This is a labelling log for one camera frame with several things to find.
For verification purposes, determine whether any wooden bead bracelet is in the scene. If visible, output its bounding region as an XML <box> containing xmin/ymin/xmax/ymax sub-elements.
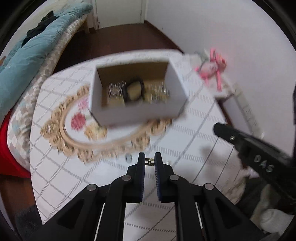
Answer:
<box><xmin>145</xmin><ymin>81</ymin><xmax>172</xmax><ymax>103</ymax></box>

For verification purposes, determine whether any black fitness band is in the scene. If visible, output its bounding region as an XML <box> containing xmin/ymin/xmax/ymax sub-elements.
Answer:
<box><xmin>121</xmin><ymin>77</ymin><xmax>145</xmax><ymax>103</ymax></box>

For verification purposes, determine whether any silver chain necklace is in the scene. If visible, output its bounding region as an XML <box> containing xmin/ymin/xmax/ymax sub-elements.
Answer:
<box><xmin>106</xmin><ymin>81</ymin><xmax>127</xmax><ymax>100</ymax></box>

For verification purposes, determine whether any white patterned tablecloth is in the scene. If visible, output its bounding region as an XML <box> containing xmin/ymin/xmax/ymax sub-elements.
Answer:
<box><xmin>28</xmin><ymin>48</ymin><xmax>248</xmax><ymax>241</ymax></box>

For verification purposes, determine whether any white cardboard box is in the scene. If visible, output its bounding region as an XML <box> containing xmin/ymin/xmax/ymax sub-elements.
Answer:
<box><xmin>88</xmin><ymin>58</ymin><xmax>189</xmax><ymax>126</ymax></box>

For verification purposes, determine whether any pink plush toy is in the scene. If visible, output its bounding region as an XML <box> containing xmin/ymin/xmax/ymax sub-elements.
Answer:
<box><xmin>195</xmin><ymin>48</ymin><xmax>227</xmax><ymax>92</ymax></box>

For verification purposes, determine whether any checkered bed sheet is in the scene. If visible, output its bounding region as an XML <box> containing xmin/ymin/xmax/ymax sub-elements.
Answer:
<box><xmin>6</xmin><ymin>14</ymin><xmax>87</xmax><ymax>171</ymax></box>

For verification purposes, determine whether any red blanket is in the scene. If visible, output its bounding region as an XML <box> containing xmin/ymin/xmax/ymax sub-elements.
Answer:
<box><xmin>0</xmin><ymin>109</ymin><xmax>32</xmax><ymax>179</ymax></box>

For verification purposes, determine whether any light blue quilt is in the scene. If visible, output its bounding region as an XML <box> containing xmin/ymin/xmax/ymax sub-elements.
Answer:
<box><xmin>1</xmin><ymin>2</ymin><xmax>93</xmax><ymax>121</ymax></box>

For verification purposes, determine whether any white door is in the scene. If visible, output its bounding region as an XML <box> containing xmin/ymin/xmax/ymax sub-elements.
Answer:
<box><xmin>91</xmin><ymin>0</ymin><xmax>148</xmax><ymax>30</ymax></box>

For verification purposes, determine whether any black clothing on bed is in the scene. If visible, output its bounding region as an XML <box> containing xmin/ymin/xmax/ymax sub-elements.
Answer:
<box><xmin>21</xmin><ymin>11</ymin><xmax>58</xmax><ymax>47</ymax></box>

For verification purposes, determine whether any white wall socket strip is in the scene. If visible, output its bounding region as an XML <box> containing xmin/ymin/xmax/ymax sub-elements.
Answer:
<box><xmin>233</xmin><ymin>83</ymin><xmax>264</xmax><ymax>140</ymax></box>

